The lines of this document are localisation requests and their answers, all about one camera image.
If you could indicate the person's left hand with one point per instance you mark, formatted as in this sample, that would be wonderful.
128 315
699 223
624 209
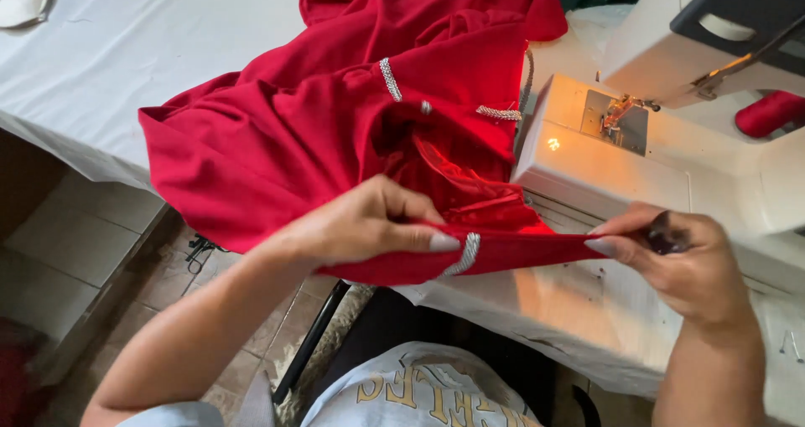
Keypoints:
352 226

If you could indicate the person's right hand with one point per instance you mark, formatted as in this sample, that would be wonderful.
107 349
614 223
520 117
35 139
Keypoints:
698 276

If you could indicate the small dark tool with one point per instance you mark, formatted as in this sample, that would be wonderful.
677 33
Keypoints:
666 235

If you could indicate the red garment with rhinestone trim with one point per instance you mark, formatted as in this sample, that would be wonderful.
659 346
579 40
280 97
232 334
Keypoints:
251 150

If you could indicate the metal pins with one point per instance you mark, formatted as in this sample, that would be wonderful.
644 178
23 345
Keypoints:
793 346

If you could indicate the white sewing machine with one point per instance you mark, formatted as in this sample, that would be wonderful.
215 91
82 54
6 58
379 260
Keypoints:
629 175

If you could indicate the white sewing table cover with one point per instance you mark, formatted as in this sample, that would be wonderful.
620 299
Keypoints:
585 326

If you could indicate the black metal table leg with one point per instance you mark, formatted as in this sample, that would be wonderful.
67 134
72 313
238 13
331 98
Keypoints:
308 345

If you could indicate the person's grey printed shirt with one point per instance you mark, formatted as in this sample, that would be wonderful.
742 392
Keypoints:
415 389

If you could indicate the white table cloth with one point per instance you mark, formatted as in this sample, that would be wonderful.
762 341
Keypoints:
126 56

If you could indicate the dark red cloth heap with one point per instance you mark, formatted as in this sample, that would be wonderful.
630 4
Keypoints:
16 383

